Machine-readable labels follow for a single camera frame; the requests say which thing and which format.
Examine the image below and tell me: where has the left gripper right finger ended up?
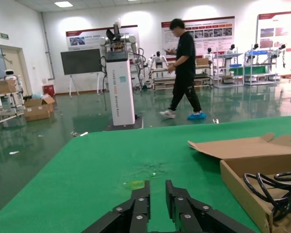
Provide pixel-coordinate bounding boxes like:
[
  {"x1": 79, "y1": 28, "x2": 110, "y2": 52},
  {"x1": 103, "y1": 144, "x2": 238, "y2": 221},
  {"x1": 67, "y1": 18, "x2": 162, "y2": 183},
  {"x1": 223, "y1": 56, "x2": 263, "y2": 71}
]
[{"x1": 165, "y1": 180, "x2": 255, "y2": 233}]

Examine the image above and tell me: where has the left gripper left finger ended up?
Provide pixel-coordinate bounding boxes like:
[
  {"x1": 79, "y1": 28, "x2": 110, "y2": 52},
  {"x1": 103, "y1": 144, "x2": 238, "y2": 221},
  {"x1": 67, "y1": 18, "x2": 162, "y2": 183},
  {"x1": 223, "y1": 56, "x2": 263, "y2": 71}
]
[{"x1": 81, "y1": 180, "x2": 151, "y2": 233}]

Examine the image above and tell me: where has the black power cable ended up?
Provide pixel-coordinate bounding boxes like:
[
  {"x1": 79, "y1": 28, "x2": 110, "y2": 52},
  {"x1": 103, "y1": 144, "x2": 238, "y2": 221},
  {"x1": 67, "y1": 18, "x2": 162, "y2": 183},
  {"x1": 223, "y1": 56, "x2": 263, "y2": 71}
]
[{"x1": 242, "y1": 171, "x2": 291, "y2": 221}]

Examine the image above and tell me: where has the open brown cardboard box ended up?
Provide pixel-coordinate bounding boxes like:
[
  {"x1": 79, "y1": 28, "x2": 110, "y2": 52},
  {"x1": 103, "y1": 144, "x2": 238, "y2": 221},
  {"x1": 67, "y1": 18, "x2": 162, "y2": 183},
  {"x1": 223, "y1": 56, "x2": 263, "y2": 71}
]
[{"x1": 188, "y1": 133, "x2": 291, "y2": 233}]

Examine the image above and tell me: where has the green table cloth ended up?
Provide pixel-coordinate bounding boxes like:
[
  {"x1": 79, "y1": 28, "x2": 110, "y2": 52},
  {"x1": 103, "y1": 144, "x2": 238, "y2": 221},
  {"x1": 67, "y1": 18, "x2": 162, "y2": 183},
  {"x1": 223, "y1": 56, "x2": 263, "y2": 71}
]
[{"x1": 0, "y1": 116, "x2": 291, "y2": 233}]

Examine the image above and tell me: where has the metal workbench rack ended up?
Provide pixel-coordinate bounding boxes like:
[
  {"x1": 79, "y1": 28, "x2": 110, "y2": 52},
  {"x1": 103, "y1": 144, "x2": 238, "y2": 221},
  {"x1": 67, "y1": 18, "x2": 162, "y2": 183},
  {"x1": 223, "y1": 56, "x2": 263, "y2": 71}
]
[
  {"x1": 243, "y1": 49, "x2": 282, "y2": 86},
  {"x1": 212, "y1": 51, "x2": 244, "y2": 88},
  {"x1": 151, "y1": 63, "x2": 213, "y2": 91}
]

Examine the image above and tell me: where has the closed cardboard carton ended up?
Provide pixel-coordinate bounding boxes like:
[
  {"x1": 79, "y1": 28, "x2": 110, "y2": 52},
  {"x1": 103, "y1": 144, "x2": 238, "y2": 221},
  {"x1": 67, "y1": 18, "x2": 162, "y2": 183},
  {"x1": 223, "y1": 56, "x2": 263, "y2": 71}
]
[{"x1": 23, "y1": 106, "x2": 51, "y2": 122}]

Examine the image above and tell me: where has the open cardboard carton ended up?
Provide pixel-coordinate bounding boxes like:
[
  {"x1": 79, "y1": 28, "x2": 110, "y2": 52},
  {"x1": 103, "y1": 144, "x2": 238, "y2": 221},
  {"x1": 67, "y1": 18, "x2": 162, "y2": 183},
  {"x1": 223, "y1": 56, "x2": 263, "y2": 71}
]
[{"x1": 24, "y1": 95, "x2": 56, "y2": 113}]

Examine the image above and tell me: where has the red bin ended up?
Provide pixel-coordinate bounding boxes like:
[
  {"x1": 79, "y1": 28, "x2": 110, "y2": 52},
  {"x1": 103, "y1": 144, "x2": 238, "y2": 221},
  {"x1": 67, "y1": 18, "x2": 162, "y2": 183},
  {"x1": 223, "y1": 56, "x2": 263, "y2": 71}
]
[{"x1": 43, "y1": 83, "x2": 55, "y2": 97}]

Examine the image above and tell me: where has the person in black clothes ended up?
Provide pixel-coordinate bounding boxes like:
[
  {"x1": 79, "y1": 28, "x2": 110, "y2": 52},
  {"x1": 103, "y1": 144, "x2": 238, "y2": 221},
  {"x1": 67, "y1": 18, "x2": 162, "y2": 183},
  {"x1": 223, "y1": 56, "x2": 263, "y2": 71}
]
[{"x1": 159, "y1": 18, "x2": 208, "y2": 121}]

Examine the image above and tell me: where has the dark screen on stand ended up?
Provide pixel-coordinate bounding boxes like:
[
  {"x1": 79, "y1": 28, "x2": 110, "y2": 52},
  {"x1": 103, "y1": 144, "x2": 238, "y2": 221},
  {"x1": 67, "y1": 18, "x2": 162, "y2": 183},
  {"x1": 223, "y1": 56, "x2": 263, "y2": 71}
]
[{"x1": 60, "y1": 48, "x2": 103, "y2": 98}]

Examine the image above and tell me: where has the white tube rack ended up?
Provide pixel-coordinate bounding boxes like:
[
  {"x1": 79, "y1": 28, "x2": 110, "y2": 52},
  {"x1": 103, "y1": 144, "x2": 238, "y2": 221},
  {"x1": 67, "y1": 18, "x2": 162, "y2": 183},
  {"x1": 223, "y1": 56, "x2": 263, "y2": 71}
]
[{"x1": 0, "y1": 80, "x2": 25, "y2": 133}]

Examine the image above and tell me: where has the small white round-head robot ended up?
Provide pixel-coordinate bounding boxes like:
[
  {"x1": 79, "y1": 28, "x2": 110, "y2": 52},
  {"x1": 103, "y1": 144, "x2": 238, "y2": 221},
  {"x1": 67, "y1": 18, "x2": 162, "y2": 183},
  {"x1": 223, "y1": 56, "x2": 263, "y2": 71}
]
[{"x1": 3, "y1": 68, "x2": 19, "y2": 81}]

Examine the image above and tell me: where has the cream door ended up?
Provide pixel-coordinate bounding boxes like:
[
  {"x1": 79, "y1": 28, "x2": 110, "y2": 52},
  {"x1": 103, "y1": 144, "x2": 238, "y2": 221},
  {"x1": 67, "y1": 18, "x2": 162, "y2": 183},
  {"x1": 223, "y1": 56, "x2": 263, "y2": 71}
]
[{"x1": 0, "y1": 43, "x2": 28, "y2": 98}]

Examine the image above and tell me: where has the red-framed wall poster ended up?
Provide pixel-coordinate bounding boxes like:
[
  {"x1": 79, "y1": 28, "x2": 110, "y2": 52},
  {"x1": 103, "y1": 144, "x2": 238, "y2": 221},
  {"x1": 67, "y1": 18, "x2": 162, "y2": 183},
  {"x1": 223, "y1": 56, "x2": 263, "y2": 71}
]
[
  {"x1": 161, "y1": 16, "x2": 236, "y2": 62},
  {"x1": 65, "y1": 24, "x2": 139, "y2": 52},
  {"x1": 256, "y1": 10, "x2": 291, "y2": 53}
]

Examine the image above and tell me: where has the grey wall pipe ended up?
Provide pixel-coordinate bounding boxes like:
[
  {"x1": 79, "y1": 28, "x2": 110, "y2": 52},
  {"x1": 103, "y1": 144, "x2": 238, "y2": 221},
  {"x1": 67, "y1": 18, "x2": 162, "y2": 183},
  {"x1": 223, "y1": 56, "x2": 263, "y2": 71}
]
[{"x1": 40, "y1": 11, "x2": 56, "y2": 81}]

